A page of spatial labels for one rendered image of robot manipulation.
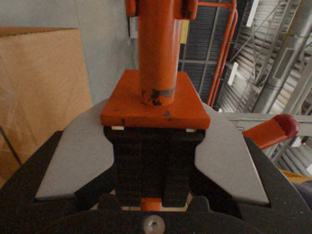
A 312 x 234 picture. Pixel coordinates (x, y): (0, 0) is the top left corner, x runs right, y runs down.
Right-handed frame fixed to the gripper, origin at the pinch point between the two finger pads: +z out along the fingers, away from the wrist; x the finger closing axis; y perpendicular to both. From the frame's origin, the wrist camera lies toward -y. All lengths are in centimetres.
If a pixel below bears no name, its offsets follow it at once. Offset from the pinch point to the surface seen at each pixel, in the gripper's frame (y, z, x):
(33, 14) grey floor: -8, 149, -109
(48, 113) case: 4.8, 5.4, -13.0
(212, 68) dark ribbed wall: 262, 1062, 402
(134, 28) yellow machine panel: 29, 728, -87
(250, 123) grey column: 64, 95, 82
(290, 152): 380, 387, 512
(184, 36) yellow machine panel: 50, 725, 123
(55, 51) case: -1.7, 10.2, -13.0
